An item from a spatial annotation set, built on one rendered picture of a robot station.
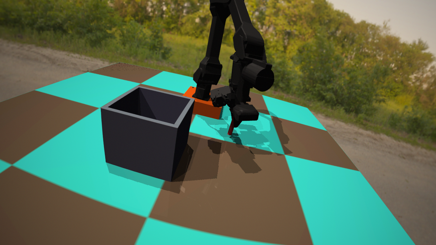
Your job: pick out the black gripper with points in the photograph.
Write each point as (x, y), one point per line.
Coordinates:
(242, 111)

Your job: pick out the dark red peg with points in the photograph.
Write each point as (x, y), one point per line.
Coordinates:
(231, 128)

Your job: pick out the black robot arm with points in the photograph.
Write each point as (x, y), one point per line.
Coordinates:
(249, 60)

